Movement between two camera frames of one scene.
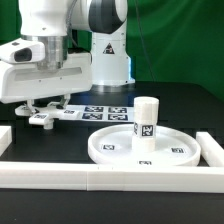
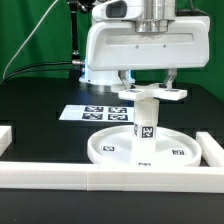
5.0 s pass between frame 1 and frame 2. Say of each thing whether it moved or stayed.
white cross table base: moved
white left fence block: stayed
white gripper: moved
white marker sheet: stayed
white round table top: stayed
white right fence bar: stayed
